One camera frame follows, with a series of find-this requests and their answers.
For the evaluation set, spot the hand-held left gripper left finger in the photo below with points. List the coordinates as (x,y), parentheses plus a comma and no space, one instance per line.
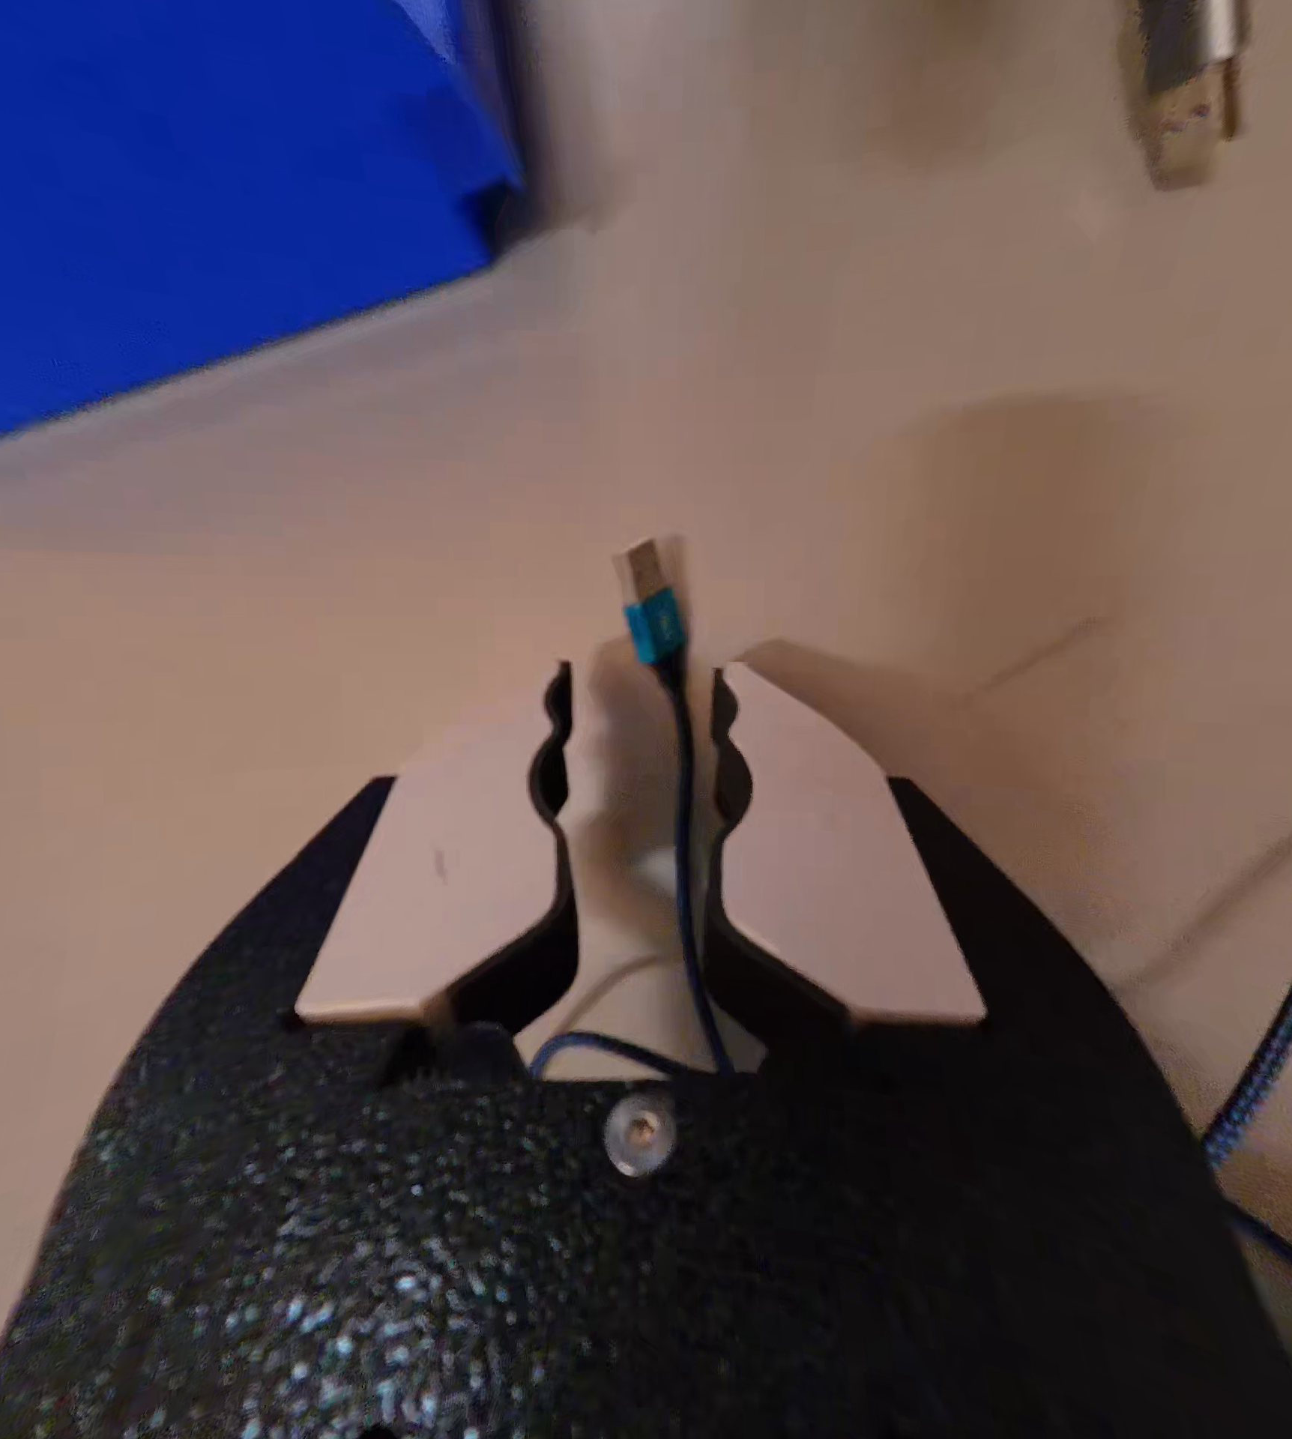
(455,877)

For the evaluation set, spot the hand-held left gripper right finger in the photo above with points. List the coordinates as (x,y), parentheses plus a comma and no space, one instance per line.
(837,887)

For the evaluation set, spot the blue plastic bin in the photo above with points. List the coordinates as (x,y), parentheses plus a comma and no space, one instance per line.
(152,168)

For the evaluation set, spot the pale desk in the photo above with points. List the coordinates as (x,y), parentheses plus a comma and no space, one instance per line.
(265,618)

